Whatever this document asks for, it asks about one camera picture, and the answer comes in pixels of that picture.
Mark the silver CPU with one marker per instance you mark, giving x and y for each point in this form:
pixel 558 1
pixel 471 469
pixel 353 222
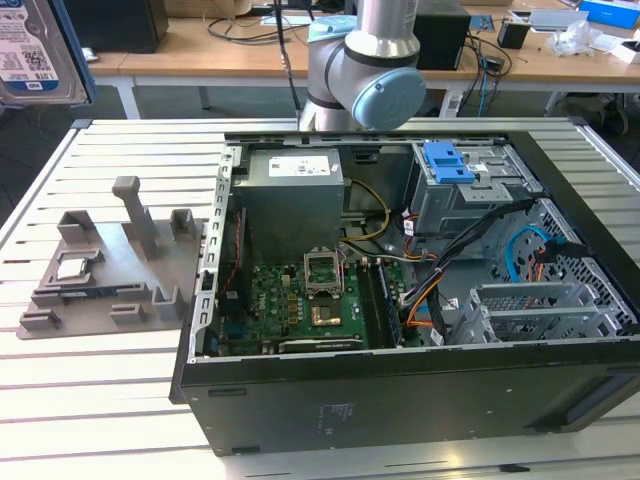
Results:
pixel 72 270

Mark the grey power supply unit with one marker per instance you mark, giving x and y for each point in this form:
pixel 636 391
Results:
pixel 290 210

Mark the large black computer tower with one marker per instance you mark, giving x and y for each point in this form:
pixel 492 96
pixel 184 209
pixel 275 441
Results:
pixel 125 25

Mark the grey parts rack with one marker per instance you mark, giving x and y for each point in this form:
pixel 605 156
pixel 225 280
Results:
pixel 125 260

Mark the wooden desk white frame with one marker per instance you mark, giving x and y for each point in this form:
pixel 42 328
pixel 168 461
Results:
pixel 200 60

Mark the black RAM slot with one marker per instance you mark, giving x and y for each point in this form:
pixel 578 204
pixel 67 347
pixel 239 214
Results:
pixel 370 305
pixel 391 305

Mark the dark RAM stick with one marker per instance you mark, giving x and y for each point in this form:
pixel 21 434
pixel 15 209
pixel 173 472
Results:
pixel 90 294

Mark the silver flat device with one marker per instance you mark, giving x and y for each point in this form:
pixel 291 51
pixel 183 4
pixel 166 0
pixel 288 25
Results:
pixel 555 20

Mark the clear plastic bags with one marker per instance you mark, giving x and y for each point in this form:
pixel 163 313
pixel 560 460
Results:
pixel 570 37

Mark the crumpled white paper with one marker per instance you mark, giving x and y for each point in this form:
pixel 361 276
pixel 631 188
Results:
pixel 90 55

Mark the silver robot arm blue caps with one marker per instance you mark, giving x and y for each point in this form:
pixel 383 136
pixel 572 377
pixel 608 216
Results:
pixel 380 50

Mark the hard disk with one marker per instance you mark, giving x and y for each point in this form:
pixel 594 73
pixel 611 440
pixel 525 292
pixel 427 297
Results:
pixel 30 50

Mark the CPU socket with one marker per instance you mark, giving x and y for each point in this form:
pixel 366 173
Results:
pixel 325 315

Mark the silver disk bay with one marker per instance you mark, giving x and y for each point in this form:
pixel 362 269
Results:
pixel 525 320

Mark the green motherboard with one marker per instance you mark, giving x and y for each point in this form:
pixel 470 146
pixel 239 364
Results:
pixel 270 300

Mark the small blue circuit board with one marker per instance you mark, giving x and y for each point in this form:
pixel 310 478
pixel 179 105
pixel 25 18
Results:
pixel 482 22

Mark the blue plastic bracket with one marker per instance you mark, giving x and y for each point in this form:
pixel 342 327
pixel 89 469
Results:
pixel 447 165

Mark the white power strip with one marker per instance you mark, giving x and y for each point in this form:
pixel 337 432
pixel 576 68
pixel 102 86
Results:
pixel 452 105

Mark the black graphics card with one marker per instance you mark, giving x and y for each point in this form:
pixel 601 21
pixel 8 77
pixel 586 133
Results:
pixel 320 344

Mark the blue cardboard box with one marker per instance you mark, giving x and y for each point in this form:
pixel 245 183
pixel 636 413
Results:
pixel 610 10

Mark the black desktop box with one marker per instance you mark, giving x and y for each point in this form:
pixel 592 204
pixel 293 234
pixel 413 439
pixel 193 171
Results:
pixel 445 40

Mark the silver metal drive cage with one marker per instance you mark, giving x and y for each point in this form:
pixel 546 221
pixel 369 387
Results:
pixel 450 210

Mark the small black open container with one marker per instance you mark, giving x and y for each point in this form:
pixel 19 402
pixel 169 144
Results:
pixel 512 35

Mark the black open PC case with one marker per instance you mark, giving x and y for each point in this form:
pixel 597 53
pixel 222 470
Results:
pixel 350 400

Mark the white box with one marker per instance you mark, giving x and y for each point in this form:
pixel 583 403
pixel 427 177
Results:
pixel 620 50

